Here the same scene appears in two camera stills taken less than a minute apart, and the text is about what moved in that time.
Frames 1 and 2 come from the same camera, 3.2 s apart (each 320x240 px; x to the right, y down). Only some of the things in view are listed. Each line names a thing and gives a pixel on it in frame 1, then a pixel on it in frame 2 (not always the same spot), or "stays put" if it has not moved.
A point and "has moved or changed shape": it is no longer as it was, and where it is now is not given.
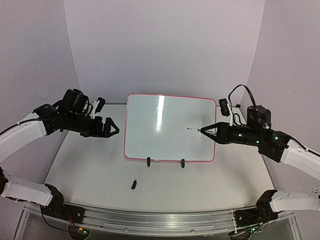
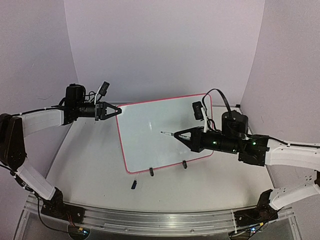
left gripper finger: (117, 130) → (106, 116)
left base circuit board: (78, 233) stays put
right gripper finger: (212, 137) → (188, 143)
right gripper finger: (210, 126) → (187, 130)
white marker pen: (199, 130) has moved or changed shape
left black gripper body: (75, 124) → (97, 113)
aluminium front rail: (157, 222) stays put
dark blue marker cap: (133, 186) stays put
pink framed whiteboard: (156, 126) has moved or changed shape
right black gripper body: (220, 132) → (196, 140)
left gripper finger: (109, 121) → (106, 105)
